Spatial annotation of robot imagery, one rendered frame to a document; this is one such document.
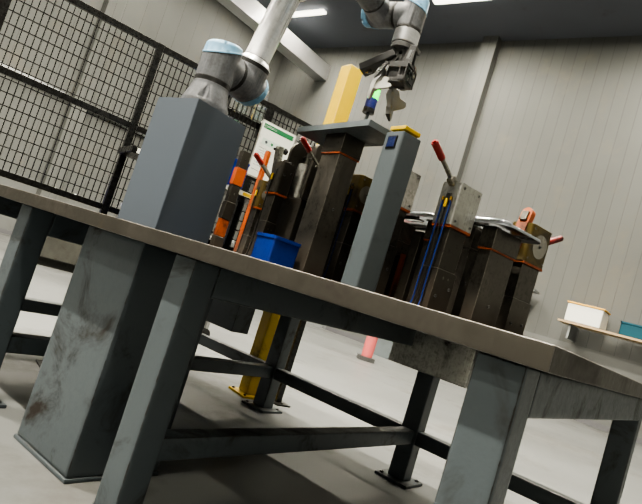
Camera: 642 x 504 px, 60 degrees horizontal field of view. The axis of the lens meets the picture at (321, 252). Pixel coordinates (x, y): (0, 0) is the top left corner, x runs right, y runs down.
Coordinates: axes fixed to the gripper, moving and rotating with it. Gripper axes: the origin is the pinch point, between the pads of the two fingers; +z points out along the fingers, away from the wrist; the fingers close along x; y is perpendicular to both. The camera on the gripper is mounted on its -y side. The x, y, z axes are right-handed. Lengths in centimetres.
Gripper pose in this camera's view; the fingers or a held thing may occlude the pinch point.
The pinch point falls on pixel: (376, 110)
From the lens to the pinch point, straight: 167.4
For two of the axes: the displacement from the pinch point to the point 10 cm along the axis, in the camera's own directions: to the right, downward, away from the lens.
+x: 4.8, 2.1, 8.5
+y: 8.2, 2.2, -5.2
